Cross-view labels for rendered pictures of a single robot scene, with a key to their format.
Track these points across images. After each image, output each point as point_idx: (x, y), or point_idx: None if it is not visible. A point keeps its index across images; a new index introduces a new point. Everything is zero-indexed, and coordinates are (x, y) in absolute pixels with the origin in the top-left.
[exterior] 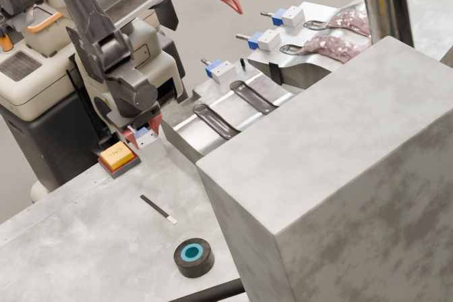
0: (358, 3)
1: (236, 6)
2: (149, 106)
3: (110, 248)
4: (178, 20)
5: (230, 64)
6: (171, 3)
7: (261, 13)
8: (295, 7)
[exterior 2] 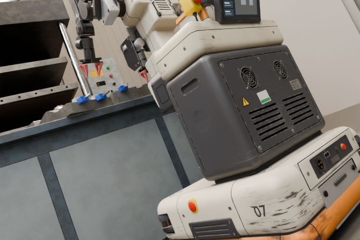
0: (49, 111)
1: (98, 71)
2: None
3: None
4: (128, 66)
5: (115, 88)
6: (124, 55)
7: (90, 93)
8: (74, 98)
